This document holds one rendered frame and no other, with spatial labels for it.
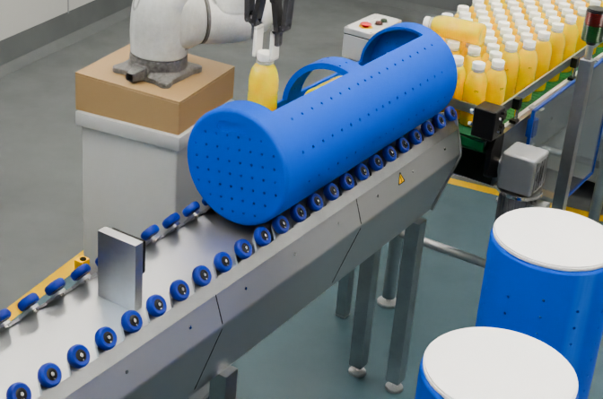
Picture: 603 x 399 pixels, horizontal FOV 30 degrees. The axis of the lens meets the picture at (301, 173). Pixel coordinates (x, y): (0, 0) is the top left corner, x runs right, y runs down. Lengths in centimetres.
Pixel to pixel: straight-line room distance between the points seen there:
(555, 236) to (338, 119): 57
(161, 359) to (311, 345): 164
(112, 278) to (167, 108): 72
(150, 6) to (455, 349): 131
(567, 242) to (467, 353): 53
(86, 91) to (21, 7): 326
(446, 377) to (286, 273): 72
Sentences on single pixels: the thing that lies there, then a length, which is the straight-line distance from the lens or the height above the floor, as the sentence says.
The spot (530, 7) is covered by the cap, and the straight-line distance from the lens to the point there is 401.
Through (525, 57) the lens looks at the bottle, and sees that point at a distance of 363.
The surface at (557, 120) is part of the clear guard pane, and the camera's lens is 375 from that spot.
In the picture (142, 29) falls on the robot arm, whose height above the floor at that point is 124.
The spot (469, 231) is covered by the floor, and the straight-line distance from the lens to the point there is 477.
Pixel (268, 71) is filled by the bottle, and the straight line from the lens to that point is 255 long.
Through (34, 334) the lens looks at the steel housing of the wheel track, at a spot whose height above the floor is 93.
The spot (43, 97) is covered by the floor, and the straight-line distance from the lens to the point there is 584.
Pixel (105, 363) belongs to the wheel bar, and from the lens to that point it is 220.
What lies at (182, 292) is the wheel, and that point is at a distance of 233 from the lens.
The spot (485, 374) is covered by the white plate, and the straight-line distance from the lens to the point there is 206.
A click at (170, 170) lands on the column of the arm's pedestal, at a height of 89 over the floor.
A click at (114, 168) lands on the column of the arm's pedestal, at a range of 309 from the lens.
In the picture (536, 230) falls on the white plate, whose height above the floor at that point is 104.
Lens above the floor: 219
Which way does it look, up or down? 25 degrees down
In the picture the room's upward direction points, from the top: 5 degrees clockwise
